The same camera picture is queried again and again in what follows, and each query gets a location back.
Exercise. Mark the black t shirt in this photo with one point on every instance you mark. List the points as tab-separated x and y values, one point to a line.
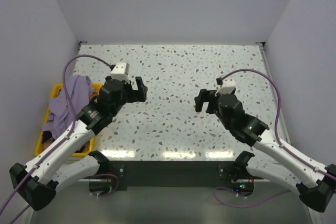
47	137

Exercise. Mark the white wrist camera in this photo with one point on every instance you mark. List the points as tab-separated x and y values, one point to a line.
225	86
120	72

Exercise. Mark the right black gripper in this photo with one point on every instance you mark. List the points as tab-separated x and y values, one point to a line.
205	96

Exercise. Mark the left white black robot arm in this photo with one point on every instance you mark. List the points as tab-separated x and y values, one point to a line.
38	181

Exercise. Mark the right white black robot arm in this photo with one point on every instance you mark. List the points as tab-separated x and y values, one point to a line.
313	181

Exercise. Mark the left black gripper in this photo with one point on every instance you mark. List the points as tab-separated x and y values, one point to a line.
136	95

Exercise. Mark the purple t shirt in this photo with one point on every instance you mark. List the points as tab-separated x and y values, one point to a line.
62	110

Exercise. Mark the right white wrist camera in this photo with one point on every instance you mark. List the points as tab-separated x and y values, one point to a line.
225	86

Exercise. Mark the yellow plastic tray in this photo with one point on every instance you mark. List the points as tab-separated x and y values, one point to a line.
80	153

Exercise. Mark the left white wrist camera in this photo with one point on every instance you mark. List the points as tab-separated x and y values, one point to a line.
120	72

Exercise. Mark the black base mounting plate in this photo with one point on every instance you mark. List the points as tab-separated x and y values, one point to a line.
121	175

